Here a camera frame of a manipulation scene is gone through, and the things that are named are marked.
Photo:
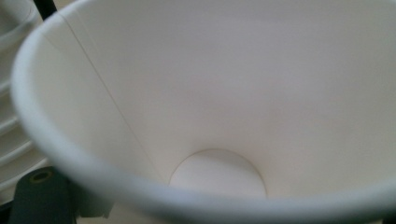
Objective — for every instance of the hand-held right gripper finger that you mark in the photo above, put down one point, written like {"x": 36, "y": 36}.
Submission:
{"x": 96, "y": 205}

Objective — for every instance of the stack of white paper cups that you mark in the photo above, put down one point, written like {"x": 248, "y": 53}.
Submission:
{"x": 12, "y": 149}

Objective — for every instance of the single white paper cup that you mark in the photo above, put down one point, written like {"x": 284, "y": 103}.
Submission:
{"x": 218, "y": 93}

